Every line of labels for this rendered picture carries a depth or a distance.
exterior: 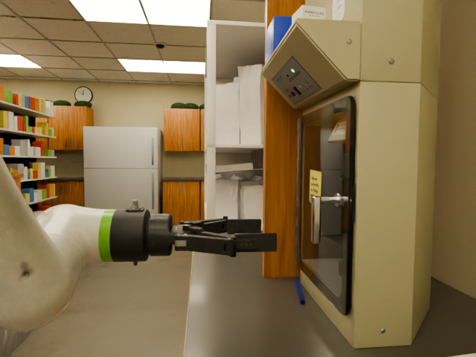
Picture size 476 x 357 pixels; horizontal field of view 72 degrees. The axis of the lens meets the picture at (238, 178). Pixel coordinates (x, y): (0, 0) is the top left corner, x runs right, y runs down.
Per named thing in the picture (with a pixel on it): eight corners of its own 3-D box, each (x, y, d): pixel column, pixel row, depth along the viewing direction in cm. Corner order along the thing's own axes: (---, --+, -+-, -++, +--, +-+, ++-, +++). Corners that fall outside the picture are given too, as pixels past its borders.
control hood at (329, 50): (302, 110, 88) (303, 71, 88) (360, 80, 56) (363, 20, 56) (260, 108, 87) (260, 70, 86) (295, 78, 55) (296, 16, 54)
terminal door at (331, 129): (299, 265, 89) (302, 117, 87) (349, 319, 59) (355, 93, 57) (297, 265, 89) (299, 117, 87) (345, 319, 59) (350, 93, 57)
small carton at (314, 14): (313, 47, 69) (314, 18, 69) (325, 39, 64) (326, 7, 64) (291, 45, 68) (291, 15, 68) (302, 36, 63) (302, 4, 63)
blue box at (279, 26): (302, 69, 86) (303, 34, 85) (316, 57, 76) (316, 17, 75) (265, 68, 84) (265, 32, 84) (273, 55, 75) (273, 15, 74)
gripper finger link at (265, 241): (234, 233, 54) (234, 234, 54) (275, 232, 55) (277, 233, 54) (234, 251, 54) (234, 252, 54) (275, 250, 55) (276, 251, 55)
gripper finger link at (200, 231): (186, 224, 59) (180, 224, 58) (237, 231, 53) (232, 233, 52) (186, 245, 60) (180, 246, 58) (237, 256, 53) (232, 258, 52)
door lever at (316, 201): (340, 244, 62) (334, 241, 64) (341, 193, 61) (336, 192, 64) (312, 245, 61) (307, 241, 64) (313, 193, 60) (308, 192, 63)
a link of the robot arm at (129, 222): (122, 258, 63) (109, 274, 54) (122, 197, 63) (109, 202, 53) (154, 257, 64) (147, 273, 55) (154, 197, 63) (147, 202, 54)
